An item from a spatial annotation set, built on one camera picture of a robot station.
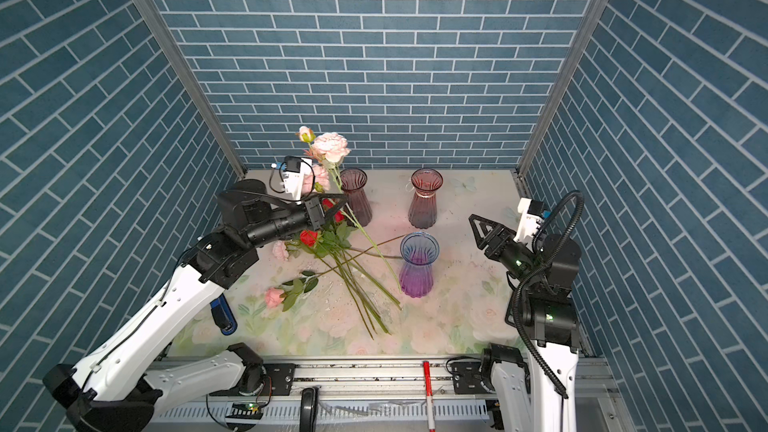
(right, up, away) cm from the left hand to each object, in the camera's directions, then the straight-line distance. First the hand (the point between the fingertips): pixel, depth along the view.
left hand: (347, 200), depth 61 cm
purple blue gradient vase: (+16, -14, +20) cm, 29 cm away
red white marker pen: (+18, -47, +10) cm, 51 cm away
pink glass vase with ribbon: (+18, -4, +37) cm, 41 cm away
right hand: (+26, -4, +3) cm, 27 cm away
